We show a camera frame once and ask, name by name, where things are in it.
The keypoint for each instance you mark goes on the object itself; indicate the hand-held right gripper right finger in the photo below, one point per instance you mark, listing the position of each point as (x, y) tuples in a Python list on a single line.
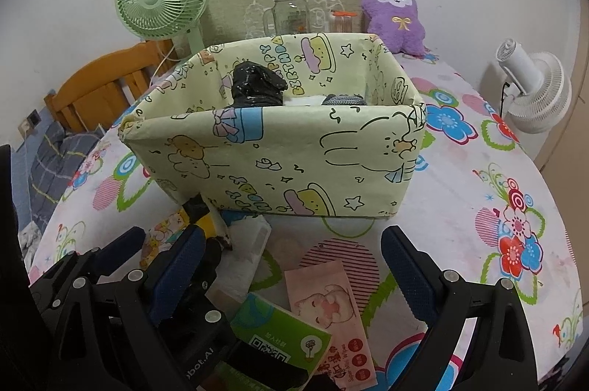
[(409, 276)]

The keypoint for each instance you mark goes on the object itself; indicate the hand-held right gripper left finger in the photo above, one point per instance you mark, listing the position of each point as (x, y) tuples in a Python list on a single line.
[(177, 276)]

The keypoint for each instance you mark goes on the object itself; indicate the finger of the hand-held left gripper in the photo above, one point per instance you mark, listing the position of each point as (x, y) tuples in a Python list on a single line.
[(92, 257), (212, 266)]

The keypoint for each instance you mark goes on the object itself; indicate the clear plastic packet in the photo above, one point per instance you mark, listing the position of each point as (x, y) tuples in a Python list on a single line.
[(244, 253)]

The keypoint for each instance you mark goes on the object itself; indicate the yellow black small box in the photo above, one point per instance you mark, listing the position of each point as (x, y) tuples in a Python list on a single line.
[(158, 239)]

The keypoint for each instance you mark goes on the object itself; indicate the green tissue pack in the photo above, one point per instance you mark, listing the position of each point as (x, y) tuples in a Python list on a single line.
[(276, 335)]

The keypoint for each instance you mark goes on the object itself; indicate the pink wipes pack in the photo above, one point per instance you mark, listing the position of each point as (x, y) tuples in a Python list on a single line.
[(331, 303)]

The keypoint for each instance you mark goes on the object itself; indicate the yellow printed storage box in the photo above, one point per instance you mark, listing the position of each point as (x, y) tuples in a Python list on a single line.
[(285, 156)]

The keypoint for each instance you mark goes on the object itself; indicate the black plastic bag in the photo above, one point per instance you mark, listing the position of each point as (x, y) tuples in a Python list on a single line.
[(255, 85)]

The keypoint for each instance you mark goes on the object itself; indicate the grey knitted ball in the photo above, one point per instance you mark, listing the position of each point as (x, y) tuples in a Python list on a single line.
[(343, 99)]

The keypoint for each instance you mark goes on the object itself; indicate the white crumpled cloth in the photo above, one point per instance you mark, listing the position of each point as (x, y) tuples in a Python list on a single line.
[(30, 243)]

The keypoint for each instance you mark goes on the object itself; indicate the grey plaid pillow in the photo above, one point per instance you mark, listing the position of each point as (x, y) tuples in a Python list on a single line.
[(55, 165)]

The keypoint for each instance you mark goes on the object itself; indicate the floral tablecloth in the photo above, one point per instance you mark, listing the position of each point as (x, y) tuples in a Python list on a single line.
[(460, 188)]

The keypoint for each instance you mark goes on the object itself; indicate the wooden bed headboard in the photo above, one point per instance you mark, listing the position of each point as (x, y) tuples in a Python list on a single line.
[(92, 92)]

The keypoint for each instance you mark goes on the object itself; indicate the white floor fan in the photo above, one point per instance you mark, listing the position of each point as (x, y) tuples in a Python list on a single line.
[(534, 92)]

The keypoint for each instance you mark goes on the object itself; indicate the purple plush rabbit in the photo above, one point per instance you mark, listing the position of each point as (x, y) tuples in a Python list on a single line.
[(395, 18)]

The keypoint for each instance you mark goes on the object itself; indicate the wall socket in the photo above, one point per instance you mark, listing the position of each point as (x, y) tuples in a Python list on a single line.
[(27, 124)]

